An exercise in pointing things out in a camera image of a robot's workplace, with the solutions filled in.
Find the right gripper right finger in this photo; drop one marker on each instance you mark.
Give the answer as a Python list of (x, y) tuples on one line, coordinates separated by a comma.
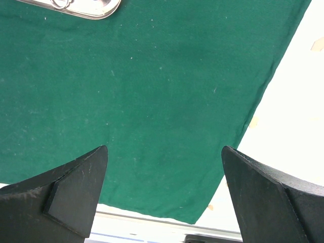
[(270, 205)]

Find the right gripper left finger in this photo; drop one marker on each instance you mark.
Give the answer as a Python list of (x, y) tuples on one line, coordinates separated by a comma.
[(55, 206)]

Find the green surgical cloth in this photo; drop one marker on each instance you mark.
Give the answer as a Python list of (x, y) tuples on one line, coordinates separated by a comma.
[(165, 85)]

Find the steel surgical scissors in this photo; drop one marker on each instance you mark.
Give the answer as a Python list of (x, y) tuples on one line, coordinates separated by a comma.
[(60, 4)]

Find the steel instrument tray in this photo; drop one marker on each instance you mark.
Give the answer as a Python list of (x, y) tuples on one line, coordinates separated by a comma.
[(88, 9)]

